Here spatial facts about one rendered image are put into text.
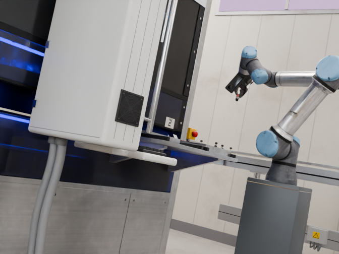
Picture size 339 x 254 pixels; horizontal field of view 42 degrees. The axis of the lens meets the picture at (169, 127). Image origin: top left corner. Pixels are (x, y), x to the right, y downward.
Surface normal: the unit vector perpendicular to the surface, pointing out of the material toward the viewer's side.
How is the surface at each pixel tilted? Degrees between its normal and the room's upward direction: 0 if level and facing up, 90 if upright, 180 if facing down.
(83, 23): 90
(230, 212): 90
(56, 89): 90
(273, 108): 90
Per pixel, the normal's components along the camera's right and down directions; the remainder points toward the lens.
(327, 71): -0.59, -0.29
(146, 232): 0.77, 0.10
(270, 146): -0.73, -0.08
